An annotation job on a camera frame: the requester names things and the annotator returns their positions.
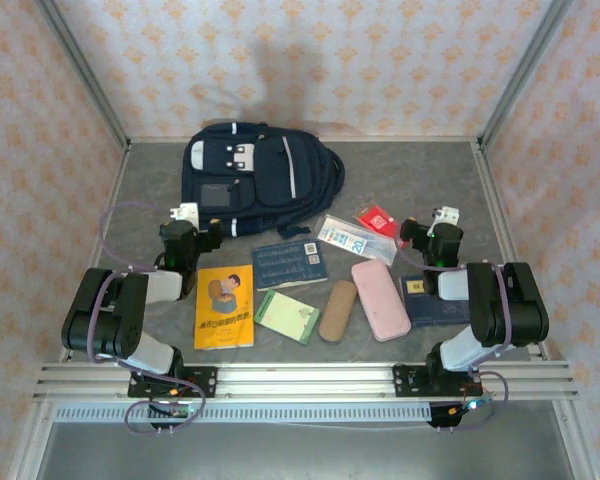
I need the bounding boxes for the red small package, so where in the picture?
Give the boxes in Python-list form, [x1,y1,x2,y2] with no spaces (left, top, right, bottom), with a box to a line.
[355,201,409,250]

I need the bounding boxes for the clear ruler package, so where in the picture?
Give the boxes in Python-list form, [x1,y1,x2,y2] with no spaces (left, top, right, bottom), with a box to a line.
[315,213,399,267]

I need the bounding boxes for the pink pencil case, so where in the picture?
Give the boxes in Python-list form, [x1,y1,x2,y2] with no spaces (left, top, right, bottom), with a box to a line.
[350,258,412,343]

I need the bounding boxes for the yellow paperback book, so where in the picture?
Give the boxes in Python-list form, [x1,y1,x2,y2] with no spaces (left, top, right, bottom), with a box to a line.
[193,264,256,351]

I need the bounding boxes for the navy book yellow label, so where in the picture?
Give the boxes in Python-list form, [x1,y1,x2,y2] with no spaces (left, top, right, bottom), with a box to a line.
[398,274,474,329]

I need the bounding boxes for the navy blue backpack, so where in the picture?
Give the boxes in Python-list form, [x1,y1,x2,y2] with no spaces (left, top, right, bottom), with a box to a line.
[182,121,346,239]

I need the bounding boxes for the dark blue book QR codes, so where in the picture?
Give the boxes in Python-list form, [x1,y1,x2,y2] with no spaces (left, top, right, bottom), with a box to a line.
[252,239,330,292]

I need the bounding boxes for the brown glasses case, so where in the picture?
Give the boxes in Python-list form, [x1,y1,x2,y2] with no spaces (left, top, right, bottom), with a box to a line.
[318,279,359,344]

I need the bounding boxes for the green notebook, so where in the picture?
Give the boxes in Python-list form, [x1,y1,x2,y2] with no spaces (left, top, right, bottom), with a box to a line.
[253,289,323,346]

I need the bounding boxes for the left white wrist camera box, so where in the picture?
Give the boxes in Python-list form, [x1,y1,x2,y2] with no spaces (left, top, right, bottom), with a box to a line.
[169,202,201,227]

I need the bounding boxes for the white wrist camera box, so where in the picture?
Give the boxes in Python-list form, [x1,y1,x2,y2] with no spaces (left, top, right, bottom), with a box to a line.
[169,202,201,227]
[432,205,461,225]

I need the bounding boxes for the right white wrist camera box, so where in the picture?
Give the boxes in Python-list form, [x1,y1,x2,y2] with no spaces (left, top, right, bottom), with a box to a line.
[432,205,461,225]

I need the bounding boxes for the aluminium table side rail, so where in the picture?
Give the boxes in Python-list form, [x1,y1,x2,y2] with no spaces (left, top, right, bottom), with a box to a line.
[62,144,131,362]
[472,142,551,362]

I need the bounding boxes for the aluminium rear frame bar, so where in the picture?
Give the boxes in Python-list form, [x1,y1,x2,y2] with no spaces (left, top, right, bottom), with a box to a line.
[127,134,481,144]

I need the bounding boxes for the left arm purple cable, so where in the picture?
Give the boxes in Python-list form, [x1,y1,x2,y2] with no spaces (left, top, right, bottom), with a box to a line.
[87,201,207,437]

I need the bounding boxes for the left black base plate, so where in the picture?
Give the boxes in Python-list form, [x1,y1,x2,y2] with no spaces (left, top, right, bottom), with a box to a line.
[128,366,218,399]

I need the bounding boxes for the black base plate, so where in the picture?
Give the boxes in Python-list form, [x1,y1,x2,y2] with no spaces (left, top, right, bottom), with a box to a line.
[128,366,218,399]
[393,364,483,399]

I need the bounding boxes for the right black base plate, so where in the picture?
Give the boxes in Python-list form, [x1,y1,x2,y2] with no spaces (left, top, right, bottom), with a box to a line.
[393,364,483,399]

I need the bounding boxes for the aluminium mounting rail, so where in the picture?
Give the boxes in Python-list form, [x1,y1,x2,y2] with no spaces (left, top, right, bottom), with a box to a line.
[32,362,579,402]

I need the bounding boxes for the aluminium frame post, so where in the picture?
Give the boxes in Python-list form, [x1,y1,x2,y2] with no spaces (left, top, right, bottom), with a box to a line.
[479,0,576,146]
[34,0,131,149]

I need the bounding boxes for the slotted grey cable duct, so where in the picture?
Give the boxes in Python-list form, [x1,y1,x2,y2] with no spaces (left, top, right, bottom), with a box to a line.
[54,403,434,424]

